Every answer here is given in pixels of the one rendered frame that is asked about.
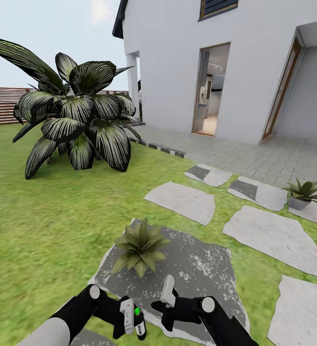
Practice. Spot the insectifuge atomizer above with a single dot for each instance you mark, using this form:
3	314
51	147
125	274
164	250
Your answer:
141	326

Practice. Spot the pot plant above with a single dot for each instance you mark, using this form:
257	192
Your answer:
141	246
301	195

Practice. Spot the door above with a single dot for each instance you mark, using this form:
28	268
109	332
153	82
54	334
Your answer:
295	51

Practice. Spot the fixed window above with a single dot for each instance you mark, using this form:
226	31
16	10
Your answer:
212	69

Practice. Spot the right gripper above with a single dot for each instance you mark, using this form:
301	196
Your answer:
172	313

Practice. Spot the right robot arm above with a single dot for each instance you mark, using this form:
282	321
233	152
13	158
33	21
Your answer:
223	330

